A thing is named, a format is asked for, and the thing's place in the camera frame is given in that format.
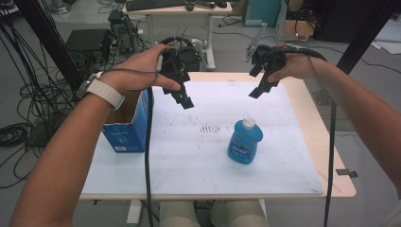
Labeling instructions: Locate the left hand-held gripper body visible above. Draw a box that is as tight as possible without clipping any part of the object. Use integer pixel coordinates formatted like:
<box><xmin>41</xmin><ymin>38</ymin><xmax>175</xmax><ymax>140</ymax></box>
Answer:
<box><xmin>160</xmin><ymin>46</ymin><xmax>201</xmax><ymax>96</ymax></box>

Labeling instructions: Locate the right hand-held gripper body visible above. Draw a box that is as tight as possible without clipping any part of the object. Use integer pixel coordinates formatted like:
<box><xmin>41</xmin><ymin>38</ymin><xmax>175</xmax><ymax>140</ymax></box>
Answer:
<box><xmin>245</xmin><ymin>22</ymin><xmax>288</xmax><ymax>83</ymax></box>

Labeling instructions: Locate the blue bottle with white cap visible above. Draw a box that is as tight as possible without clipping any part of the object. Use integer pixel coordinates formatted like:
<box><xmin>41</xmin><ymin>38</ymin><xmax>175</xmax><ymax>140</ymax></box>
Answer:
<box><xmin>227</xmin><ymin>115</ymin><xmax>264</xmax><ymax>166</ymax></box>

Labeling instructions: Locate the blue cardboard box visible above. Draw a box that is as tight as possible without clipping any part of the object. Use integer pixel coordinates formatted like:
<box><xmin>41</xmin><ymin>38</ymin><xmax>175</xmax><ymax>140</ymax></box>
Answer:
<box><xmin>102</xmin><ymin>88</ymin><xmax>151</xmax><ymax>154</ymax></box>

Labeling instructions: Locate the person's right hand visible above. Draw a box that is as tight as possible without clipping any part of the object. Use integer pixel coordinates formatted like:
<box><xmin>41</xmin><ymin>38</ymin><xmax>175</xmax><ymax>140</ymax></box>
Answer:
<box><xmin>268</xmin><ymin>44</ymin><xmax>320</xmax><ymax>84</ymax></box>

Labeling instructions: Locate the person's left hand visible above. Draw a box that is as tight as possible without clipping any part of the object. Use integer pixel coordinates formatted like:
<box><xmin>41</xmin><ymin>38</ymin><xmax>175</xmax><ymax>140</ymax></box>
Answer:
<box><xmin>107</xmin><ymin>43</ymin><xmax>183</xmax><ymax>96</ymax></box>

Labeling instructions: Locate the brown cardboard box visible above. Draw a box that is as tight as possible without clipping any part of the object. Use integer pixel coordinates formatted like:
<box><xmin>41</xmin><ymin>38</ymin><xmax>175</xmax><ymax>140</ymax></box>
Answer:
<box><xmin>283</xmin><ymin>18</ymin><xmax>316</xmax><ymax>38</ymax></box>

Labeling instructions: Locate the teal box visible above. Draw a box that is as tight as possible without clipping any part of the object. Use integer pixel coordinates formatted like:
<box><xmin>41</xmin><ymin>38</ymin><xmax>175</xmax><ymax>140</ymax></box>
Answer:
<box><xmin>243</xmin><ymin>0</ymin><xmax>283</xmax><ymax>28</ymax></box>

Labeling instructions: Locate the white foam board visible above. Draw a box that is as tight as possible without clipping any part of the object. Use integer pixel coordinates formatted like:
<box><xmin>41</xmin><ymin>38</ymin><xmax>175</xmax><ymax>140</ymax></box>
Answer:
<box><xmin>82</xmin><ymin>79</ymin><xmax>324</xmax><ymax>196</ymax></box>

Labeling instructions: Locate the small dark computer tower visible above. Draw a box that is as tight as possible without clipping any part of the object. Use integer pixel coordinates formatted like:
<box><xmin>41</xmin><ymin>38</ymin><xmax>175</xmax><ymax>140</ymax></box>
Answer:
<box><xmin>108</xmin><ymin>9</ymin><xmax>139</xmax><ymax>54</ymax></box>

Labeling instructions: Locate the wooden desk with white legs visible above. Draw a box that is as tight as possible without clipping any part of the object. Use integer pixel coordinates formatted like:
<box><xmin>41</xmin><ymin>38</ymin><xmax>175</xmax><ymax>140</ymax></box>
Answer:
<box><xmin>122</xmin><ymin>0</ymin><xmax>234</xmax><ymax>72</ymax></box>

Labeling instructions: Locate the black keyboard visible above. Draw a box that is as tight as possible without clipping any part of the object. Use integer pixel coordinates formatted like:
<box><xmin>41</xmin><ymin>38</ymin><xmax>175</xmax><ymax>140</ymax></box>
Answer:
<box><xmin>125</xmin><ymin>0</ymin><xmax>187</xmax><ymax>12</ymax></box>

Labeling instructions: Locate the black equipment case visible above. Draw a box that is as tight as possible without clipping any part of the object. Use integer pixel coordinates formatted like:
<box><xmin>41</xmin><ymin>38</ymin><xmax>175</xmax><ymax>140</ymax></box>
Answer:
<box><xmin>65</xmin><ymin>27</ymin><xmax>113</xmax><ymax>64</ymax></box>

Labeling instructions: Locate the person's left leg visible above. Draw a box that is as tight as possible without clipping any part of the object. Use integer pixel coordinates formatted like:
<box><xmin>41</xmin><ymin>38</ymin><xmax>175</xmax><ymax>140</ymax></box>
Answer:
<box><xmin>158</xmin><ymin>201</ymin><xmax>201</xmax><ymax>227</ymax></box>

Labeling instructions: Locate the person's leg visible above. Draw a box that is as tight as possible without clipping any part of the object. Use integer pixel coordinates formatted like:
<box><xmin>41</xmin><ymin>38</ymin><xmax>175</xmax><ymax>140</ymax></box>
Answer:
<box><xmin>210</xmin><ymin>200</ymin><xmax>270</xmax><ymax>227</ymax></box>
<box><xmin>158</xmin><ymin>201</ymin><xmax>201</xmax><ymax>227</ymax></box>

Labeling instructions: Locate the black tape strip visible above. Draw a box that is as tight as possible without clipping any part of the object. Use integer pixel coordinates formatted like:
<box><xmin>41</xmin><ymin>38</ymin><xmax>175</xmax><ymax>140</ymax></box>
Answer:
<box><xmin>335</xmin><ymin>168</ymin><xmax>359</xmax><ymax>179</ymax></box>

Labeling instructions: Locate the white table leg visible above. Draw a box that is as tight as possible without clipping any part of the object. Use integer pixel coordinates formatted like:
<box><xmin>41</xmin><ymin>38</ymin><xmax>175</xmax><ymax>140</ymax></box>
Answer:
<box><xmin>127</xmin><ymin>199</ymin><xmax>144</xmax><ymax>225</ymax></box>

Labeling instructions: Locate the person's right leg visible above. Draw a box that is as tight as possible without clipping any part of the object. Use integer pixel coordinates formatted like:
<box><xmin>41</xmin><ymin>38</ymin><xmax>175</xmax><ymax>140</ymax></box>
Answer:
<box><xmin>210</xmin><ymin>200</ymin><xmax>270</xmax><ymax>227</ymax></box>

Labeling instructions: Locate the thin grey cable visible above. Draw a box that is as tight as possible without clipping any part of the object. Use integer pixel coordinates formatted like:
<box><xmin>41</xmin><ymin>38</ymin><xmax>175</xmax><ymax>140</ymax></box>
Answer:
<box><xmin>100</xmin><ymin>55</ymin><xmax>164</xmax><ymax>88</ymax></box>

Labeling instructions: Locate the thick black left gripper cable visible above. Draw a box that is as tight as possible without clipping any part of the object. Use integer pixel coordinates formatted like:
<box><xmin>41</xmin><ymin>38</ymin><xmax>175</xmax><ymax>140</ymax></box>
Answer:
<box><xmin>144</xmin><ymin>36</ymin><xmax>195</xmax><ymax>227</ymax></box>

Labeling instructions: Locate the thick black gripper cable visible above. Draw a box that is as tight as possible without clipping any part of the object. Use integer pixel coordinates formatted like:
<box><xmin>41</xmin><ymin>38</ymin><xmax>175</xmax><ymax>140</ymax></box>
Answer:
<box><xmin>285</xmin><ymin>44</ymin><xmax>338</xmax><ymax>227</ymax></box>
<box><xmin>144</xmin><ymin>36</ymin><xmax>195</xmax><ymax>227</ymax></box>

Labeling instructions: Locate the wristwatch with white strap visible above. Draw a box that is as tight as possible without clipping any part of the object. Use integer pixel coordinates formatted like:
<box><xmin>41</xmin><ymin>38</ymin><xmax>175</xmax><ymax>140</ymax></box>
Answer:
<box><xmin>75</xmin><ymin>73</ymin><xmax>126</xmax><ymax>111</ymax></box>

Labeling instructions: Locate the thick black right gripper cable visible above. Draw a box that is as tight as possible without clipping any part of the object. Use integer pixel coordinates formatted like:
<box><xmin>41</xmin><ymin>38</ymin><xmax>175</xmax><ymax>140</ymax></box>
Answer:
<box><xmin>285</xmin><ymin>44</ymin><xmax>338</xmax><ymax>227</ymax></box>

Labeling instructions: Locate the black metal frame post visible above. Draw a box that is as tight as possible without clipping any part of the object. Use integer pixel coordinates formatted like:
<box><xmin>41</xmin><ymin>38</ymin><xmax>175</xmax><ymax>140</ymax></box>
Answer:
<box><xmin>13</xmin><ymin>0</ymin><xmax>83</xmax><ymax>93</ymax></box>
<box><xmin>335</xmin><ymin>0</ymin><xmax>401</xmax><ymax>76</ymax></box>

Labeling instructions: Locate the long black floor cable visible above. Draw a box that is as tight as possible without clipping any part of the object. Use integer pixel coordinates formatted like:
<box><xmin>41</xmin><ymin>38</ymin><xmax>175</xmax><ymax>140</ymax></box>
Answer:
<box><xmin>217</xmin><ymin>23</ymin><xmax>401</xmax><ymax>75</ymax></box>

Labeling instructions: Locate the coiled black cable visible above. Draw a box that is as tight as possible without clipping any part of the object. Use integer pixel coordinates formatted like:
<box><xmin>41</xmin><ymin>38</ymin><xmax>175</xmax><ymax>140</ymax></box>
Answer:
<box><xmin>0</xmin><ymin>122</ymin><xmax>34</xmax><ymax>148</ymax></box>

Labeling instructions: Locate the tangle of black floor cables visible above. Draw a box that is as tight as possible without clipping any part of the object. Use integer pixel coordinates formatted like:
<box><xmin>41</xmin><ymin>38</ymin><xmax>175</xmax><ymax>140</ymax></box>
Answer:
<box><xmin>0</xmin><ymin>18</ymin><xmax>83</xmax><ymax>190</ymax></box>

